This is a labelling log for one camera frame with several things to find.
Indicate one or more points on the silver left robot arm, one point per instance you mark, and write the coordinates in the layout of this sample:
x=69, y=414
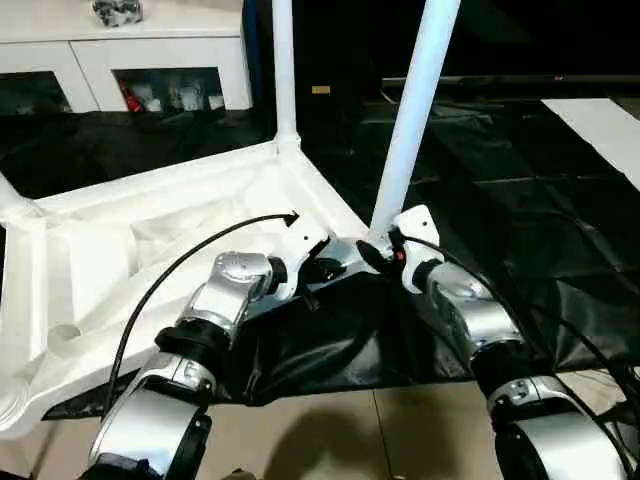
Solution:
x=235, y=285

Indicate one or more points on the white glass-door cabinet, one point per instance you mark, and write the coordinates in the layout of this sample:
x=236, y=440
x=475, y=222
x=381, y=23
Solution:
x=120, y=50

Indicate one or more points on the dark robot torso part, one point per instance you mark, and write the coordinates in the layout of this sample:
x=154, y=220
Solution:
x=240, y=475

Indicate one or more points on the black plastic mat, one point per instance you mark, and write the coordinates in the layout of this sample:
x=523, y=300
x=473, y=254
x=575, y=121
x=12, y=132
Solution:
x=540, y=240

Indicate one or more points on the white flat board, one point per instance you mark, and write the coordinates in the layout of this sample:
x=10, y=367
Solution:
x=605, y=130

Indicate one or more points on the black flat screen television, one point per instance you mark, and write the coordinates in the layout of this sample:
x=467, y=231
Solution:
x=520, y=40

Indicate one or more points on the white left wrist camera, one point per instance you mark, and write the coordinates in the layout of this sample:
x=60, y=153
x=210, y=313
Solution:
x=305, y=240

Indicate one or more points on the small grey cabinet ornament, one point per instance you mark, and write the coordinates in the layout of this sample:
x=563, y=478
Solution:
x=118, y=10

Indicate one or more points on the white plastic table top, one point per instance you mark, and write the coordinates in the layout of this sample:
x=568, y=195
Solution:
x=100, y=250

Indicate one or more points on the small tan box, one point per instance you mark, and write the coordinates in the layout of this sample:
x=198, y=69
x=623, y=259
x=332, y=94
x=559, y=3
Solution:
x=320, y=89

